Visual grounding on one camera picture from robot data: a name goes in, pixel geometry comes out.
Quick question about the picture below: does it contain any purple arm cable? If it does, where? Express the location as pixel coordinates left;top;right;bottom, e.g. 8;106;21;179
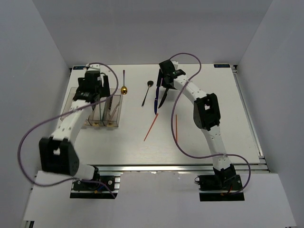
18;62;119;199
170;52;252;196

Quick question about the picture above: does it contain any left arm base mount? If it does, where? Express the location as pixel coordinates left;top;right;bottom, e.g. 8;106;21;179
70;172;122;200

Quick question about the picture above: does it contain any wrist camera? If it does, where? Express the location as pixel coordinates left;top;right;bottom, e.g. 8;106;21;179
172;61;179;67
85;64;100;72

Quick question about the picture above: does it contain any clear container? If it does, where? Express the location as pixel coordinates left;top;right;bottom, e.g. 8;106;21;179
105;88;123;127
61;87;77;114
93;101;109;127
84;108;95;126

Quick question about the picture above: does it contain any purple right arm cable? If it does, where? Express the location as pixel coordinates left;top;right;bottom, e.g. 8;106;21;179
170;52;252;196

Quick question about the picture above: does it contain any black knife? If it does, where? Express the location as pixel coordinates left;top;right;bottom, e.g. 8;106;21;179
158;88;169;109

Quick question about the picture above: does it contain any black handled fork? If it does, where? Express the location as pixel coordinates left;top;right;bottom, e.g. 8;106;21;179
107;97;113;120

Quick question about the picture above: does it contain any gold spoon purple handle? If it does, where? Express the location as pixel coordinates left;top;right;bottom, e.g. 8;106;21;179
121;70;128;95

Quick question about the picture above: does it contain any aluminium table frame rail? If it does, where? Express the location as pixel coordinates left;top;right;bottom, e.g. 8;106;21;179
42;64;270;175

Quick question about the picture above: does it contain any orange chopstick left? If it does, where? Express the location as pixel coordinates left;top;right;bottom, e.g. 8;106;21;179
143;113;159;141

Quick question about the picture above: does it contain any black spoon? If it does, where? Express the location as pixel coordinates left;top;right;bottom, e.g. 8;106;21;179
142;80;154;107

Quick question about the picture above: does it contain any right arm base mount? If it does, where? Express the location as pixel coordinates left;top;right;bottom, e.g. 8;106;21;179
194;175;245;202

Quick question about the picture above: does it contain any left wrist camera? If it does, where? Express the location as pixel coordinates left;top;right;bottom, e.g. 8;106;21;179
85;64;100;72

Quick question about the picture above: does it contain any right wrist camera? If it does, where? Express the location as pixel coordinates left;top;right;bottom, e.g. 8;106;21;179
172;61;179;67

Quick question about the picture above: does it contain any silver fork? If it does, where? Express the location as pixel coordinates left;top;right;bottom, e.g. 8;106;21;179
108;103;120;122

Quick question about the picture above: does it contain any blue knife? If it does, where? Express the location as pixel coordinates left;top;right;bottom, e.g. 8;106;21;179
154;86;160;115

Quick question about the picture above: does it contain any blue label right corner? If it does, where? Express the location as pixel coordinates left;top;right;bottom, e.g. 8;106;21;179
213;64;230;68

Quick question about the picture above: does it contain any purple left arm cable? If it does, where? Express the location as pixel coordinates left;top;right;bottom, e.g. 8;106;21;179
18;62;119;199

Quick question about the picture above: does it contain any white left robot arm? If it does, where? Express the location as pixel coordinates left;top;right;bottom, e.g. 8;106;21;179
39;64;110;190

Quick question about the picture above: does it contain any blue label left corner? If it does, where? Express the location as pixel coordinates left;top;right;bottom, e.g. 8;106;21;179
72;66;87;70

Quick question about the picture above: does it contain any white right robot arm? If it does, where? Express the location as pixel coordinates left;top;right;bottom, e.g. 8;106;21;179
154;60;236;190

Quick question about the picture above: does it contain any blue label corner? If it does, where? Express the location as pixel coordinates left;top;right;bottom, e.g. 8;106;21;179
72;66;87;70
213;64;230;68

